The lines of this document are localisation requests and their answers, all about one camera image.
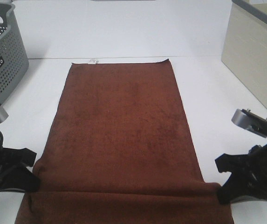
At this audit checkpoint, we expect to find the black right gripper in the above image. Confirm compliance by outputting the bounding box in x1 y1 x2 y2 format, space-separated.
215 144 267 205

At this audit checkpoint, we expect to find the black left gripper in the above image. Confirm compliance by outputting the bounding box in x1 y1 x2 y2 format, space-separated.
0 144 41 193

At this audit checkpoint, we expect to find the brown towel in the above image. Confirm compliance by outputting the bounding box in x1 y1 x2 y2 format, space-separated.
16 60 233 224

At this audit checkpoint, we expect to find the grey perforated laundry basket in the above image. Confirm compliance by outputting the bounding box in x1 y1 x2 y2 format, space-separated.
0 3 29 104

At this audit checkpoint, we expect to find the beige plastic bin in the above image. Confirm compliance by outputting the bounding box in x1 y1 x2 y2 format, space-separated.
221 0 267 109

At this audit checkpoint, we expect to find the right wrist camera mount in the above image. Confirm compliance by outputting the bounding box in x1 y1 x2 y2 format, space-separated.
231 109 267 138

